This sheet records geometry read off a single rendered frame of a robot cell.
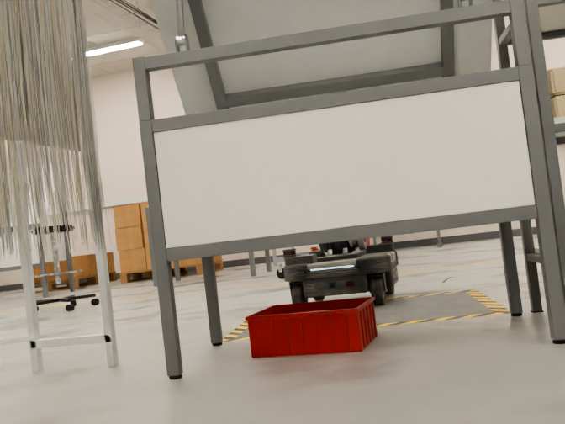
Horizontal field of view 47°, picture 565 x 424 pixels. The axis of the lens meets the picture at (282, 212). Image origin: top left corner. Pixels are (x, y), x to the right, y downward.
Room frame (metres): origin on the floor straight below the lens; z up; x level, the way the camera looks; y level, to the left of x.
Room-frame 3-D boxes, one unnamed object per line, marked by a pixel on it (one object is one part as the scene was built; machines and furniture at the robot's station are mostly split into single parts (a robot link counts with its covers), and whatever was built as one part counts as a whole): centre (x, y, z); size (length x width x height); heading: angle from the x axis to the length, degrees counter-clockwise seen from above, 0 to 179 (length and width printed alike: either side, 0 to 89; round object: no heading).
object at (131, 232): (9.15, 1.61, 0.52); 1.20 x 0.81 x 1.04; 77
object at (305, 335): (2.30, -0.06, 0.07); 0.39 x 0.29 x 0.14; 72
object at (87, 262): (9.56, 3.15, 0.22); 1.20 x 0.80 x 0.44; 167
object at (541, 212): (2.24, -0.21, 0.40); 1.18 x 0.60 x 0.80; 83
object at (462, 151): (2.23, -0.21, 0.60); 1.17 x 0.58 x 0.40; 83
